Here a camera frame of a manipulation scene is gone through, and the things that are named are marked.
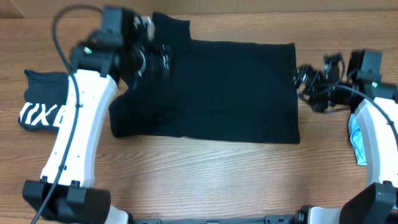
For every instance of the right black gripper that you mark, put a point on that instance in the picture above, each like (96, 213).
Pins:
(315, 86)

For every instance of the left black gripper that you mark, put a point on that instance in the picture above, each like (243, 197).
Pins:
(155, 70)

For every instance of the plain black t-shirt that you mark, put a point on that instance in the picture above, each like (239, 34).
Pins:
(224, 91)

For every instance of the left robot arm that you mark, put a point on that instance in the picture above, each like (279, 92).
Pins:
(122, 47)

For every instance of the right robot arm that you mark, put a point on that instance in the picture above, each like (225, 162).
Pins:
(357, 84)

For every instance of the light blue garment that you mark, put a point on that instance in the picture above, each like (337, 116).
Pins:
(356, 139)

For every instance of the folded black shirt white letters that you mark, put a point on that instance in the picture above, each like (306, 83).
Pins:
(45, 99)

